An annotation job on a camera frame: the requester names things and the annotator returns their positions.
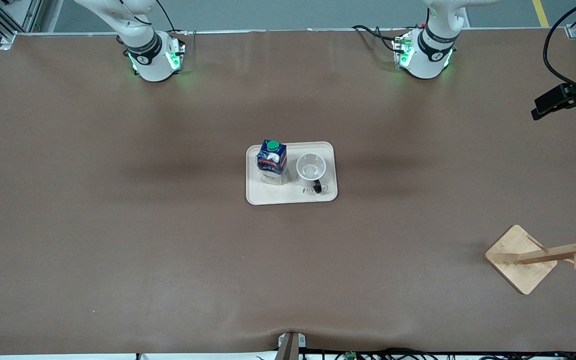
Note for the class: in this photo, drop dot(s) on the blue milk carton green cap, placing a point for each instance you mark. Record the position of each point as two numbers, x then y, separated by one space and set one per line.
272 162

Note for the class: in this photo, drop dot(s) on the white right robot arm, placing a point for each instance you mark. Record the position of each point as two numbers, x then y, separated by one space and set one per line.
148 55

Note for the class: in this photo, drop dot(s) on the wooden cup rack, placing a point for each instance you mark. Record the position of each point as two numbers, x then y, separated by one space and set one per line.
520 262

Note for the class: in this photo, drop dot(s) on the brown table cover mat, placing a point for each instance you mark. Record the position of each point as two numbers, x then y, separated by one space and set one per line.
168 250

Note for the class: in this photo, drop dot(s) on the cream plastic tray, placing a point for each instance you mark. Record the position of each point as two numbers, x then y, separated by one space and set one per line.
293 195

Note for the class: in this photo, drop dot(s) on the small green connector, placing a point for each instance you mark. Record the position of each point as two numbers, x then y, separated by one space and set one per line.
351 355

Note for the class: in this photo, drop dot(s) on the metal table clamp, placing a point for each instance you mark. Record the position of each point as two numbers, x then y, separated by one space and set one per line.
290 346

